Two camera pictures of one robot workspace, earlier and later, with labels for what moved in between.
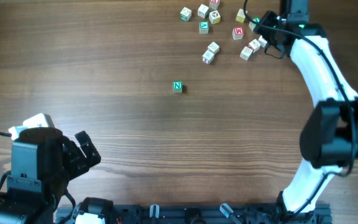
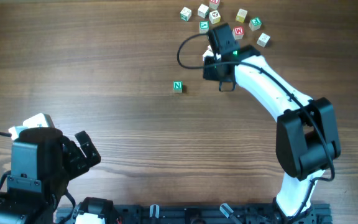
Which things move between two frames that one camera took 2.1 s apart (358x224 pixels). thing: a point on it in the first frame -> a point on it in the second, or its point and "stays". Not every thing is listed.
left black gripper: (74, 156) stays
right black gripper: (268, 21) -> (209, 74)
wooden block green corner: (186, 14) stays
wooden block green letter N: (178, 86) stays
